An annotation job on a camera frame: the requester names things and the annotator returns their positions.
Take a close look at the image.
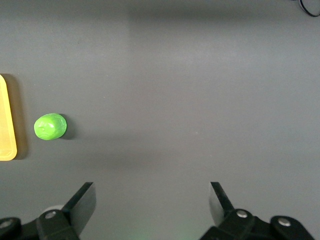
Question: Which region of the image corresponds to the green apple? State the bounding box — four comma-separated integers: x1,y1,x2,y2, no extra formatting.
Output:
33,113,68,141

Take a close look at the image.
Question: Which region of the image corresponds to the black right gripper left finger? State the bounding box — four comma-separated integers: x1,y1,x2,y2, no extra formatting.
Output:
36,182,97,240

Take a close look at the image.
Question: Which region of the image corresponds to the black loose looped cable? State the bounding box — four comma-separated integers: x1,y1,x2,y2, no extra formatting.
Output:
298,0,320,18

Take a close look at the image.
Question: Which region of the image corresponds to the yellow plastic tray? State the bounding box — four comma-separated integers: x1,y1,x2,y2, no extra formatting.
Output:
0,73,18,161

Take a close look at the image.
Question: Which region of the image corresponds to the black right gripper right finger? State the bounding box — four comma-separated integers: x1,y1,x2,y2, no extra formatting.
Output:
199,181,273,240

